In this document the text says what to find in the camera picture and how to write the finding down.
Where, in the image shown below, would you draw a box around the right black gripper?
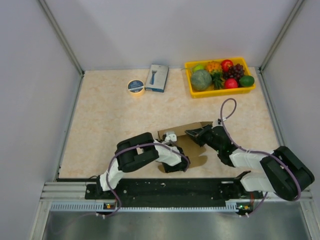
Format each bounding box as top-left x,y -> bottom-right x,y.
186,123 -> 222,153

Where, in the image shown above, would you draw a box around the brown cardboard paper box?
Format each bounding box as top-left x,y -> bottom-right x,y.
157,121 -> 217,171

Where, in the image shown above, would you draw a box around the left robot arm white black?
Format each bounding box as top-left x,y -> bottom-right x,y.
96,131 -> 190,199

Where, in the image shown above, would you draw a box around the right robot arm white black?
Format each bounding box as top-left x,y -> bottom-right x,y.
185,124 -> 315,201

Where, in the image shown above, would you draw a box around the green round melon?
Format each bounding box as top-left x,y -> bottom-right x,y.
190,69 -> 212,92

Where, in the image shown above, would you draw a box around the small pineapple green leaves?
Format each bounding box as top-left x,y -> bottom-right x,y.
211,72 -> 224,90

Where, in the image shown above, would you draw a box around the red apple front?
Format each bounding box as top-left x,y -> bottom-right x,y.
224,78 -> 238,89

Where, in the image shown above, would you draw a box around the red apple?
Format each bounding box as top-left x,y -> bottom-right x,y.
224,78 -> 238,89
220,59 -> 234,72

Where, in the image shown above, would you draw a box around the small green apple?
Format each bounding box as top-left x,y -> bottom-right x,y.
192,64 -> 205,73

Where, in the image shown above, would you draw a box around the yellow plastic bin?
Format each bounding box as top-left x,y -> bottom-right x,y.
184,56 -> 256,99

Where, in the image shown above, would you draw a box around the razor in blue package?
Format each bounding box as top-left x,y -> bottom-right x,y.
145,64 -> 169,93

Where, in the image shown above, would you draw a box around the green avocado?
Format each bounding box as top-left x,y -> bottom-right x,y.
239,75 -> 255,88

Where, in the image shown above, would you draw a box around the dark purple grape bunch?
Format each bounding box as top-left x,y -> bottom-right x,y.
222,63 -> 245,81

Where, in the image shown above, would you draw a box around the yellow masking tape roll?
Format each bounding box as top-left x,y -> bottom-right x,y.
127,79 -> 145,97

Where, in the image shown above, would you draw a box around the red apple back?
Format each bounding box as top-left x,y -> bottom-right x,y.
220,59 -> 234,72

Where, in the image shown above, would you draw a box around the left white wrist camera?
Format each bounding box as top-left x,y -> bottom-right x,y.
162,131 -> 178,144

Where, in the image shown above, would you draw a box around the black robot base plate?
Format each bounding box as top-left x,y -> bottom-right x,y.
85,172 -> 263,208

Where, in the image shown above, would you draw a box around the grey slotted cable duct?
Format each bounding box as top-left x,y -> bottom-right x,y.
49,199 -> 251,213

